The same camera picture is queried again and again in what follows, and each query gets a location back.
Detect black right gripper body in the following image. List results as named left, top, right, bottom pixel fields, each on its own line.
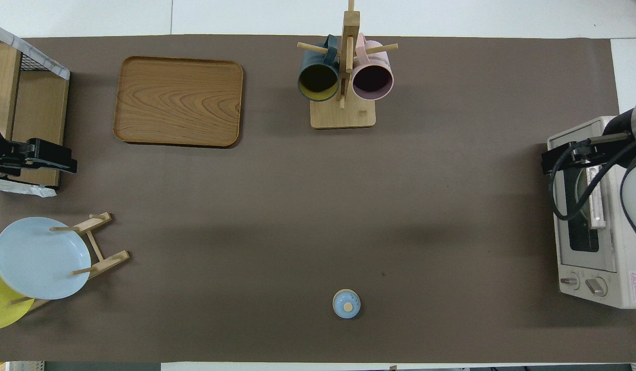
left=557, top=138, right=592, bottom=164

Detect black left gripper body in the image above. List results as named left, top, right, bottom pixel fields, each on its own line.
left=0, top=138, right=54, bottom=177

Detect glass window oven door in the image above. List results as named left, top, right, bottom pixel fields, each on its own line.
left=553, top=124, right=618, bottom=273

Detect cream white toaster oven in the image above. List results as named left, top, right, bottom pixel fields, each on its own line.
left=547, top=116, right=636, bottom=310

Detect wooden shelf boards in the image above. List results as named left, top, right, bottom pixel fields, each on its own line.
left=0, top=40, right=70, bottom=189

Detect light blue plate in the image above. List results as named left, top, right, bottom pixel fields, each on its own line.
left=0, top=216, right=92, bottom=300

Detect wooden plate rack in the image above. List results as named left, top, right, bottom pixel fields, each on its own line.
left=9, top=212, right=130, bottom=312

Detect brown wooden tray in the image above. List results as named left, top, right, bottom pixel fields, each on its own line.
left=113, top=56, right=244, bottom=148

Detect yellow plate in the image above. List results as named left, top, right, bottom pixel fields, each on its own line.
left=0, top=242, right=35, bottom=331

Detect pink mug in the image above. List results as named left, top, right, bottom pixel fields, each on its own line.
left=351, top=33, right=395, bottom=102

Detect wooden mug rack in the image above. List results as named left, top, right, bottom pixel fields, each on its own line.
left=297, top=0, right=399, bottom=129

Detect brown table mat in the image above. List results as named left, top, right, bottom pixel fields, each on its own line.
left=0, top=35, right=636, bottom=364

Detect small blue call bell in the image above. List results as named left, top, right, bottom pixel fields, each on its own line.
left=332, top=289, right=362, bottom=319

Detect dark blue mug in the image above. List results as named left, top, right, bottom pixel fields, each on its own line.
left=297, top=35, right=341, bottom=103

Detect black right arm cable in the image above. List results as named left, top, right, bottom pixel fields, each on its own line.
left=548, top=133, right=636, bottom=250

